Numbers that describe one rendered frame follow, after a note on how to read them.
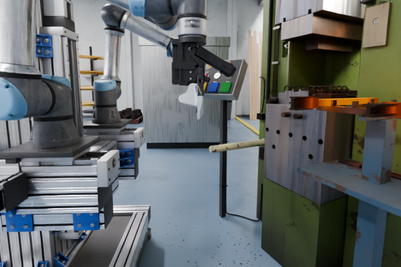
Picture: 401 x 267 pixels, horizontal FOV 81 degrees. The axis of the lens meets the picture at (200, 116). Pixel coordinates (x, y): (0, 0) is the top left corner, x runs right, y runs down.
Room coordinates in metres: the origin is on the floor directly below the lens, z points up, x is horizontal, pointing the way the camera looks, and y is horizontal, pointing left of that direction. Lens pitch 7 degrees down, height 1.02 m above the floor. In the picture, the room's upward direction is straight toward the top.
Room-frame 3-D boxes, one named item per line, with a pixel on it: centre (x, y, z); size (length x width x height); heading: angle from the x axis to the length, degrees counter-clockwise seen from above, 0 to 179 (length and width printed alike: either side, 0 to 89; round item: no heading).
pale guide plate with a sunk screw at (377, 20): (1.04, -0.75, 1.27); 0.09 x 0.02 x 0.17; 27
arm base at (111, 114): (1.29, 0.52, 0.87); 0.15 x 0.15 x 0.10
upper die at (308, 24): (1.36, -0.68, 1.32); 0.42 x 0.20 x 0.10; 117
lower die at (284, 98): (1.36, -0.68, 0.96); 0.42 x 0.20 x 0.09; 117
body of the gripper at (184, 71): (0.62, 0.03, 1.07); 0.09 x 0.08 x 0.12; 92
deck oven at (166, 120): (4.22, 0.26, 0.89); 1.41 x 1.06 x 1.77; 92
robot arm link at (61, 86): (0.79, 0.51, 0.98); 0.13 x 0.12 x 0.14; 174
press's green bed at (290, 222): (1.32, -0.72, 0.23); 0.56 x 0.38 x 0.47; 117
